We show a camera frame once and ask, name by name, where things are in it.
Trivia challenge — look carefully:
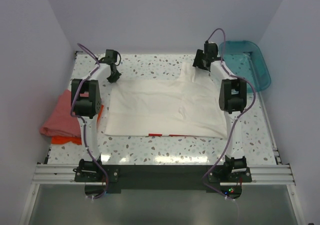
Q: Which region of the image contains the white t shirt red print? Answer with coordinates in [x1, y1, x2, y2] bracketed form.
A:
[104, 62, 227, 139]

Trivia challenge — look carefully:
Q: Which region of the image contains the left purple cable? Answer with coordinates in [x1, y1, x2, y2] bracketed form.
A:
[69, 42, 111, 200]

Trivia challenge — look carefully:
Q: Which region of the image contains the teal plastic basket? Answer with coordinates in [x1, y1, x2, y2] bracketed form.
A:
[219, 40, 271, 92]

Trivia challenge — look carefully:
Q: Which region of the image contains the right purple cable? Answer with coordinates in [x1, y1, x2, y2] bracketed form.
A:
[201, 28, 258, 195]

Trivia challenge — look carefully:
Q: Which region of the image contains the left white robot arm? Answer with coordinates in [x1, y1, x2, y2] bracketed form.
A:
[70, 43, 122, 184]

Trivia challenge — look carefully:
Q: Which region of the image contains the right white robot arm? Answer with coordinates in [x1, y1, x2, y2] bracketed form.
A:
[192, 41, 247, 182]

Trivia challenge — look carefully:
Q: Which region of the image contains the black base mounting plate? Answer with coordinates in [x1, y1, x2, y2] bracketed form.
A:
[73, 160, 253, 199]

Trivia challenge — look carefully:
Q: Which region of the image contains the folded orange t shirt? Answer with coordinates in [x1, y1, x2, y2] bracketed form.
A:
[50, 104, 105, 146]

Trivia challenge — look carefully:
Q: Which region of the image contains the folded pink t shirt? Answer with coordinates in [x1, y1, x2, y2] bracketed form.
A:
[39, 89, 81, 138]

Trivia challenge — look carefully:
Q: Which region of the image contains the aluminium frame rail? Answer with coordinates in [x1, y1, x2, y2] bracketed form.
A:
[31, 164, 295, 185]

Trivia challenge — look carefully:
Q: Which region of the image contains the purple cable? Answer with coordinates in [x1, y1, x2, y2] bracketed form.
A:
[201, 28, 258, 195]
[69, 42, 111, 200]

